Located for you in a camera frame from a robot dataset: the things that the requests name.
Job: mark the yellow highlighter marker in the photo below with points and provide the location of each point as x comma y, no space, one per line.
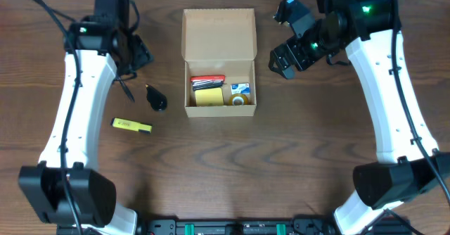
131,125

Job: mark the white blue eraser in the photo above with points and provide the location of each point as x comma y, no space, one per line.
240,88

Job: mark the red multi-tool pocket knife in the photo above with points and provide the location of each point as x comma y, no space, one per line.
207,82

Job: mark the black correction tape dispenser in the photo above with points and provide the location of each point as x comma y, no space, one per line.
156,99

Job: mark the yellow sticky note pad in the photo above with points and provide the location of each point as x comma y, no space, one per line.
209,97

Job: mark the black ballpoint pen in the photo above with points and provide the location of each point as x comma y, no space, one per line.
126,89

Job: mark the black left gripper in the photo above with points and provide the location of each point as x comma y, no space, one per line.
139,55

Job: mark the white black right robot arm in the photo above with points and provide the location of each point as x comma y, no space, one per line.
409,162

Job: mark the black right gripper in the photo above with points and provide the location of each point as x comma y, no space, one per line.
293,51

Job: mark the yellow adhesive tape roll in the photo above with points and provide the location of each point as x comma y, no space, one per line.
238,100

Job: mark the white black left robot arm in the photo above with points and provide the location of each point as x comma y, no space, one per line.
65,187

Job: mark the cardboard box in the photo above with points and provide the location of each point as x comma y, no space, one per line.
220,42

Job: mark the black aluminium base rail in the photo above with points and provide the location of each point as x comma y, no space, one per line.
299,226

